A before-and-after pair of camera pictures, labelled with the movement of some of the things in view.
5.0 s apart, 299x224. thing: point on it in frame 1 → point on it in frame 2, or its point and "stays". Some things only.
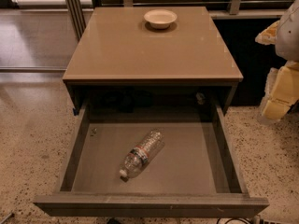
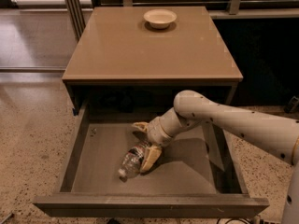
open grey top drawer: (196, 173) stays
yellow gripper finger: (268, 35) → (163, 129)
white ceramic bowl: (160, 19) stays
